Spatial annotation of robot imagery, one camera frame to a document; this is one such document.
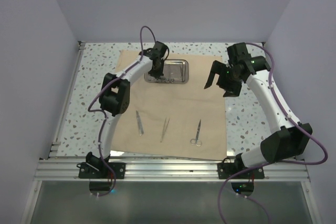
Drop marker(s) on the steel surgical instrument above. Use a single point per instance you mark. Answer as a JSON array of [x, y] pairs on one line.
[[165, 125]]

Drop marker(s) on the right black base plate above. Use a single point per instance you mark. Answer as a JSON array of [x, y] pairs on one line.
[[229, 167]]

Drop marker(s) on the beige cloth wrap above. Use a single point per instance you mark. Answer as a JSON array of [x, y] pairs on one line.
[[185, 104]]

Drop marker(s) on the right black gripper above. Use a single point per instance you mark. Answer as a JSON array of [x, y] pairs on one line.
[[218, 67]]

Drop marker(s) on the steel scalpel handle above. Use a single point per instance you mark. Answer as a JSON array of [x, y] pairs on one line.
[[139, 122]]

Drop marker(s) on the aluminium rail frame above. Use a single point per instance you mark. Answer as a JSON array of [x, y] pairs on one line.
[[155, 189]]

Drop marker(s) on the steel surgical scissors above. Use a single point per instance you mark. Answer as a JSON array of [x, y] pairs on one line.
[[196, 141]]

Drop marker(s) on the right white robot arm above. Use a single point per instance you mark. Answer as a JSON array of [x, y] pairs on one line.
[[287, 139]]

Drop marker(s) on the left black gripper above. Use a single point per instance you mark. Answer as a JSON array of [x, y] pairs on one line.
[[158, 74]]

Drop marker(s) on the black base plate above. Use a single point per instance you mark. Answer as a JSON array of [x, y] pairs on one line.
[[229, 167], [87, 171]]

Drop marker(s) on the steel instrument tray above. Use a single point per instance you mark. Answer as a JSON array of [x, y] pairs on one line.
[[178, 70]]

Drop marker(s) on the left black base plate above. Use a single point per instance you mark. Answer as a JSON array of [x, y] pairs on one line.
[[87, 171]]

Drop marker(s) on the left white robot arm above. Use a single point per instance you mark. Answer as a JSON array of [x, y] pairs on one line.
[[114, 99]]

